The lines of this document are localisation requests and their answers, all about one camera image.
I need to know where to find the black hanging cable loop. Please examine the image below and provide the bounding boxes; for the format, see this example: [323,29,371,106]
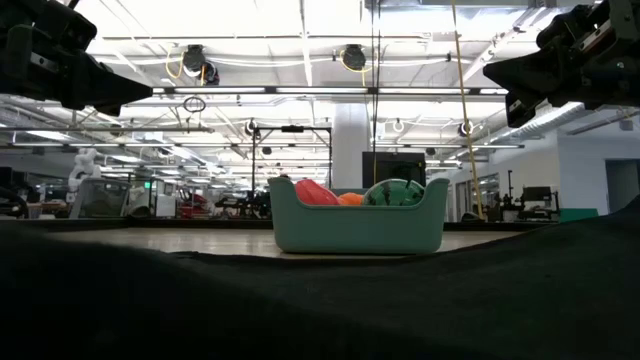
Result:
[182,95,207,114]

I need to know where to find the grey door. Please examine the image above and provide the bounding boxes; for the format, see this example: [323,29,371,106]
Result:
[605,158,640,214]

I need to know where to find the black ceiling cable reel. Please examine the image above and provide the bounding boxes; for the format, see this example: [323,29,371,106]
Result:
[181,43,221,86]
[341,43,368,72]

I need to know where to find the black hanging power cable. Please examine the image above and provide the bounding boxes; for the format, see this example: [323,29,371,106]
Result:
[370,0,382,187]

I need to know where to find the green box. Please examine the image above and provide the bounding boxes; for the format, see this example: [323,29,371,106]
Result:
[558,207,600,223]

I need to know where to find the yellow hanging cable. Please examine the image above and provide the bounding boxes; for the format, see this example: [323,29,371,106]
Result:
[451,0,485,219]

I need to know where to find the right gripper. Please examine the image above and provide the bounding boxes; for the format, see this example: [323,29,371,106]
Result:
[482,0,640,129]

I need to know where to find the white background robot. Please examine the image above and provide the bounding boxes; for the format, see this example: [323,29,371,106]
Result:
[68,147,102,194]

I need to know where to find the red toy bell pepper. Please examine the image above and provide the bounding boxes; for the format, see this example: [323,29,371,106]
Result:
[294,178,342,207]

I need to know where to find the green toy watermelon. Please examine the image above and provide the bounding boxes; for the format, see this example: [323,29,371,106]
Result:
[362,178,426,207]

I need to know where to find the white square pillar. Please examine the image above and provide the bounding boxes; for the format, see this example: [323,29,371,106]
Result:
[332,102,372,189]

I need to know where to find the black cloth napkin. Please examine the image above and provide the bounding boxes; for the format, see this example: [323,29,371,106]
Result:
[0,194,640,360]

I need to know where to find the black background monitor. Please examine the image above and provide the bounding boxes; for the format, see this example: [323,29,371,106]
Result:
[519,185,561,221]

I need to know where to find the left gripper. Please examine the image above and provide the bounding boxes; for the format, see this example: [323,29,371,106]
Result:
[0,0,154,118]

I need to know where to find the long ceiling light rail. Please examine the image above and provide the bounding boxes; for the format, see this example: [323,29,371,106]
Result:
[149,84,506,97]

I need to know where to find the black background rig frame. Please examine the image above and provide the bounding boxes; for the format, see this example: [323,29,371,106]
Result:
[251,124,334,189]

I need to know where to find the teal plastic tub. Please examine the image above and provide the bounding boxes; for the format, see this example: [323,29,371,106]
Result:
[267,177,450,255]

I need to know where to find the black background robot arms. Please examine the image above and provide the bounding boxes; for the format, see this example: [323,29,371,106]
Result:
[214,192,274,219]

